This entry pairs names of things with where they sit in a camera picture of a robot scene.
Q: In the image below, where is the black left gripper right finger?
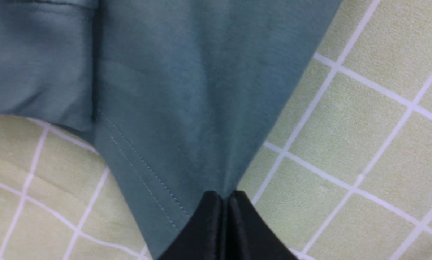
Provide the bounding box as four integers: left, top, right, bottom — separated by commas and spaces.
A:
225, 191, 297, 260

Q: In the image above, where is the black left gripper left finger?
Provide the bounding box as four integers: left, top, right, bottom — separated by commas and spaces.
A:
160, 191, 223, 260

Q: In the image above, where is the green long-sleeve top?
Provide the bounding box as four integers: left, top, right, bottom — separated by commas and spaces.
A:
0, 0, 341, 258

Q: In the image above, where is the green checkered tablecloth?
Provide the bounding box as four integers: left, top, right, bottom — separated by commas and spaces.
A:
0, 0, 432, 260

